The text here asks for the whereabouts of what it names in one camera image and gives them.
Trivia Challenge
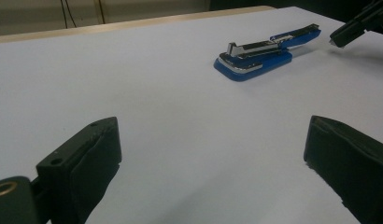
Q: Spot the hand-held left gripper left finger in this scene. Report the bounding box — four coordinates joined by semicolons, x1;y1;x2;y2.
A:
30;116;123;224

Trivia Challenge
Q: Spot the white table cover sheet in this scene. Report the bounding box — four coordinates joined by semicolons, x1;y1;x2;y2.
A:
0;6;383;224

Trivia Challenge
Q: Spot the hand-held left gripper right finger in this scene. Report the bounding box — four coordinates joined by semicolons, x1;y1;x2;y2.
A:
303;115;383;224

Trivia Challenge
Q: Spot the black hanging cable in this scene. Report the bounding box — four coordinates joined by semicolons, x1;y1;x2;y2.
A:
97;0;106;25
59;0;78;30

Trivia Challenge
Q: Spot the blue stapler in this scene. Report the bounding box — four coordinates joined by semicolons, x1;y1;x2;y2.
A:
213;23;322;83

